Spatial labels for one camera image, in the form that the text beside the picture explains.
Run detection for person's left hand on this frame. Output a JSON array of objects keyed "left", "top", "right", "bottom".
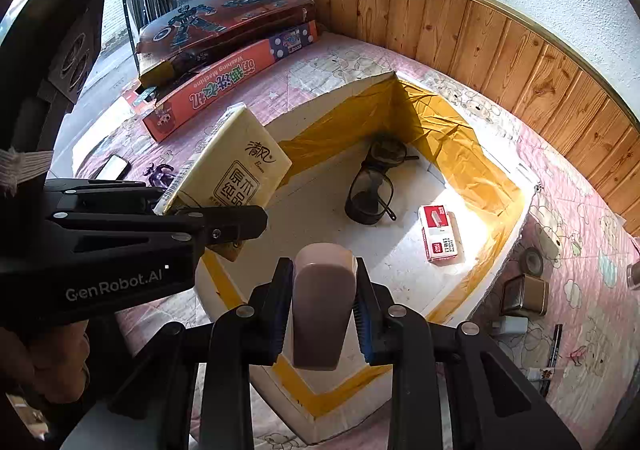
[{"left": 0, "top": 321, "right": 92, "bottom": 405}]

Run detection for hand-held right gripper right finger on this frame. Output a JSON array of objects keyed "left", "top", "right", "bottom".
[{"left": 352, "top": 257, "right": 583, "bottom": 450}]

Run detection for white box with yellow tape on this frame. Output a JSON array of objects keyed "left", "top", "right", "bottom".
[{"left": 192, "top": 70, "right": 543, "bottom": 446}]

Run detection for gold metal tin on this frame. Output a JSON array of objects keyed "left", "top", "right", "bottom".
[{"left": 501, "top": 274, "right": 550, "bottom": 318}]

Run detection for black smartphone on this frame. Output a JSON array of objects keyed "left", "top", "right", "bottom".
[{"left": 94, "top": 154, "right": 130, "bottom": 181}]

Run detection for orange toy box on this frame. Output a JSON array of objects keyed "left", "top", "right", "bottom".
[{"left": 141, "top": 21, "right": 319, "bottom": 143}]

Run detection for yellow white carton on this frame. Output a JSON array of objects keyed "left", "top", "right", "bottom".
[{"left": 154, "top": 102, "right": 293, "bottom": 263}]

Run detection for small red card packet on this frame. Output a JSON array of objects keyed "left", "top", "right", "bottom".
[{"left": 122, "top": 84, "right": 157, "bottom": 115}]

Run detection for red and white staple box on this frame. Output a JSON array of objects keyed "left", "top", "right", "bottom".
[{"left": 418, "top": 204, "right": 462, "bottom": 262}]

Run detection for pink printed blanket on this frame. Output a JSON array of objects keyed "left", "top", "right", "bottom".
[{"left": 50, "top": 33, "right": 640, "bottom": 450}]

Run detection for white charger plug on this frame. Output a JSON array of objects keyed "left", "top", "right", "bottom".
[{"left": 492, "top": 315, "right": 529, "bottom": 337}]

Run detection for pink stapler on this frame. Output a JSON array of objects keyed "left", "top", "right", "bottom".
[{"left": 291, "top": 243, "right": 358, "bottom": 371}]

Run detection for black eyeglasses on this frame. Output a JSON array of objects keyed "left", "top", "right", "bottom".
[{"left": 345, "top": 135, "right": 421, "bottom": 226}]

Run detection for green tape roll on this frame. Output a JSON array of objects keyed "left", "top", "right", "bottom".
[{"left": 520, "top": 246, "right": 546, "bottom": 277}]

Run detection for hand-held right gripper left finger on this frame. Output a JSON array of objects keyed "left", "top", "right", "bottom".
[{"left": 107, "top": 257, "right": 296, "bottom": 450}]

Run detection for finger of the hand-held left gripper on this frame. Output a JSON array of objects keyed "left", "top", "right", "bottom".
[
  {"left": 49, "top": 205, "right": 269, "bottom": 252},
  {"left": 45, "top": 179, "right": 167, "bottom": 212}
]

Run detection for purple toy figure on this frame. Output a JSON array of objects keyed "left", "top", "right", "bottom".
[{"left": 142, "top": 161, "right": 176, "bottom": 188}]

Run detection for robot print toy box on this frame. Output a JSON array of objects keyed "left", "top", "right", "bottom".
[{"left": 136, "top": 0, "right": 316, "bottom": 88}]

